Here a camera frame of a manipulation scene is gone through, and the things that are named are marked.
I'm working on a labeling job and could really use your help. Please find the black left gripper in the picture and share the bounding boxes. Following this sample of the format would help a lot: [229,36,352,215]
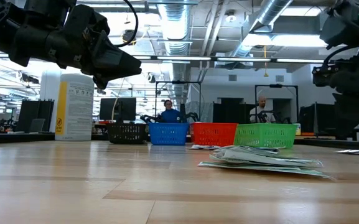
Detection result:
[9,14,142,90]

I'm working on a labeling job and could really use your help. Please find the large black monitor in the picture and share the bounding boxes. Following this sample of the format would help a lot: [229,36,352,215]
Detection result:
[299,103,335,135]

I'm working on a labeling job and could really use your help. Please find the black ceiling dome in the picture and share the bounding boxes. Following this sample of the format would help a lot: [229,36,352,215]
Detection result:
[122,29,138,47]

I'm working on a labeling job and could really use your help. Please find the black computer monitor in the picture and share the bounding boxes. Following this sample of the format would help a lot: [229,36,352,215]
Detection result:
[100,97,138,123]

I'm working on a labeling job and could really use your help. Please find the white wipes canister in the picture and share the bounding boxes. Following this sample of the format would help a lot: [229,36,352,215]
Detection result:
[54,73,95,142]

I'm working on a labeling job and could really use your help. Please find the black plastic basket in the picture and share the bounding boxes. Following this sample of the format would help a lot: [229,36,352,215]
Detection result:
[106,123,147,144]

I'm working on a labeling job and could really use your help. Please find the person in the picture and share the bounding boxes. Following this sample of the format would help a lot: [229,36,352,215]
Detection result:
[160,99,184,124]
[249,95,276,124]

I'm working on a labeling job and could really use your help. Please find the pile of paper banknotes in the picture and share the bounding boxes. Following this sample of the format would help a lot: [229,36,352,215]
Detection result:
[197,161,331,179]

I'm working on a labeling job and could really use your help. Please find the blue plastic basket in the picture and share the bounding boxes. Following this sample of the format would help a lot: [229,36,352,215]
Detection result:
[148,122,190,146]

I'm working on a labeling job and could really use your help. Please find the green plastic basket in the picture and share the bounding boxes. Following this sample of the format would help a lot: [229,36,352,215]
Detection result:
[233,123,299,149]

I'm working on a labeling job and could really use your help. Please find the yellow hanging tag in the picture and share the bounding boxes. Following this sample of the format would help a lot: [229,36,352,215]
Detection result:
[262,45,269,78]

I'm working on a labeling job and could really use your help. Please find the black partition panel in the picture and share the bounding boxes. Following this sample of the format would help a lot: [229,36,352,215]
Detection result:
[212,102,256,124]

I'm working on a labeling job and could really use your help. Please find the red plastic basket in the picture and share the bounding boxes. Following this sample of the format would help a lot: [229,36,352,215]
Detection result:
[189,122,238,147]

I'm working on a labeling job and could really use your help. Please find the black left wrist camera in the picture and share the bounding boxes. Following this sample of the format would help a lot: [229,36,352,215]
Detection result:
[85,6,110,34]

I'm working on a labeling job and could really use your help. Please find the black left wrist camera cable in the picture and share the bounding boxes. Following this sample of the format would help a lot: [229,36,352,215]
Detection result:
[115,0,139,49]

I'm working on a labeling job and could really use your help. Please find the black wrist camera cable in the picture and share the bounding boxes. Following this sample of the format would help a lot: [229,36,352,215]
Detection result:
[115,0,139,49]
[322,45,359,68]

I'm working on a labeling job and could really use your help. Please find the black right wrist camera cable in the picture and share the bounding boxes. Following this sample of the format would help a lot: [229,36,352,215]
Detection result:
[322,45,359,68]

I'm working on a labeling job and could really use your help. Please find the black gantry frame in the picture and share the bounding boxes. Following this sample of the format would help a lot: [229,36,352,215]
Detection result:
[254,83,299,124]
[154,80,202,123]

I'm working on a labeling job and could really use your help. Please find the silver spiral air duct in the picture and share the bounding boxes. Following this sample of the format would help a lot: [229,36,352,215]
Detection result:
[228,0,294,58]
[157,0,194,57]

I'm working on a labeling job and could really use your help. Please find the black aluminium table frame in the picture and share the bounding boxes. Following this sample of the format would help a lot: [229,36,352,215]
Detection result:
[0,132,359,148]

